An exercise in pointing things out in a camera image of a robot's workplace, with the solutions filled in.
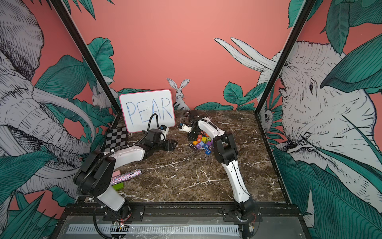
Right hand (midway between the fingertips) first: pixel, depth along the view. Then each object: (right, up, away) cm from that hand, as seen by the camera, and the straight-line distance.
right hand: (190, 133), depth 104 cm
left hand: (-11, -3, -10) cm, 15 cm away
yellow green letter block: (+10, -4, -3) cm, 11 cm away
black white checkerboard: (-51, -3, -3) cm, 51 cm away
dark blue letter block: (+12, -12, -6) cm, 18 cm away
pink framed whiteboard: (-36, +18, -3) cm, 40 cm away
